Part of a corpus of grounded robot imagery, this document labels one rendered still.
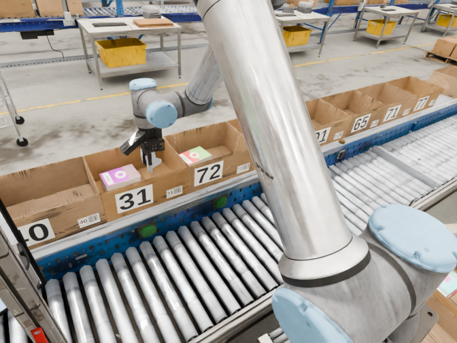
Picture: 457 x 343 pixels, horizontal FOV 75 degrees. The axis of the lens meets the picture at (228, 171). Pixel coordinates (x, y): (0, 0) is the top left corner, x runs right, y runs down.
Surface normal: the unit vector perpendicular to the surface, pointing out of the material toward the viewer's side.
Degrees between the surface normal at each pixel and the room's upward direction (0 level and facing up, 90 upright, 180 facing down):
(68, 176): 90
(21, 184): 89
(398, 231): 4
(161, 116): 90
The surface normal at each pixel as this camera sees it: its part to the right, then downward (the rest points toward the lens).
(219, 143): 0.54, 0.55
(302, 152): 0.20, -0.01
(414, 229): 0.08, -0.82
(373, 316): 0.43, -0.11
